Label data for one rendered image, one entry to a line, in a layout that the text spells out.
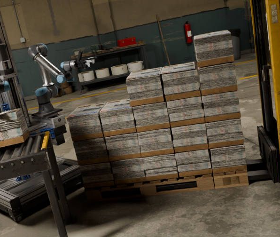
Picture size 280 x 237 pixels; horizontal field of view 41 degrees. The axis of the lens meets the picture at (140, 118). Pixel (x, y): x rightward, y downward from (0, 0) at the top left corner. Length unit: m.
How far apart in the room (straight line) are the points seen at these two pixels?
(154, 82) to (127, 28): 6.85
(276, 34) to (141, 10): 7.29
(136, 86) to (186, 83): 0.41
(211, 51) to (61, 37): 7.07
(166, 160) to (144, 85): 0.68
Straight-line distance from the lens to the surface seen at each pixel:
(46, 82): 3.82
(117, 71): 9.25
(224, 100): 3.10
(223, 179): 3.34
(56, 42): 9.78
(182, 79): 3.06
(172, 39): 10.12
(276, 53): 2.90
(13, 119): 2.80
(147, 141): 3.21
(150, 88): 3.09
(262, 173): 3.40
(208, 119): 3.13
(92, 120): 3.23
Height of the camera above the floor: 1.54
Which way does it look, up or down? 15 degrees down
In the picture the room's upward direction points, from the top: 11 degrees counter-clockwise
